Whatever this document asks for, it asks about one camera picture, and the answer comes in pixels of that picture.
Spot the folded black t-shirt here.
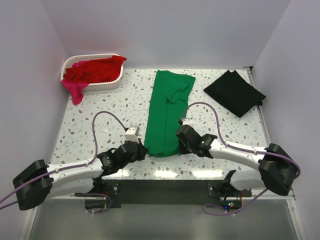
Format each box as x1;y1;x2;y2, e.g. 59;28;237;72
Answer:
203;70;266;118

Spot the green t-shirt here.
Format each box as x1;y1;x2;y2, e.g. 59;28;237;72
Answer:
144;70;196;158

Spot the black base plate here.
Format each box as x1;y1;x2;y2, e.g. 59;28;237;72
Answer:
74;178;252;213

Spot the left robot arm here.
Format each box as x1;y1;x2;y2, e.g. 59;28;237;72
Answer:
12;141;148;211

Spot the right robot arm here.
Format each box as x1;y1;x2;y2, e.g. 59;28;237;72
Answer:
175;124;301;197

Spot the red t-shirt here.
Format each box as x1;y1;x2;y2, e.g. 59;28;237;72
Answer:
62;55;127;84

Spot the pink t-shirt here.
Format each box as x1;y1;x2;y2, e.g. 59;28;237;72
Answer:
61;61;89;105

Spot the white perforated laundry basket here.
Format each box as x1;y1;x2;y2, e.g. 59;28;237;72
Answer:
60;53;124;92

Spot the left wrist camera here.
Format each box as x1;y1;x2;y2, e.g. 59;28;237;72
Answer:
124;125;140;143

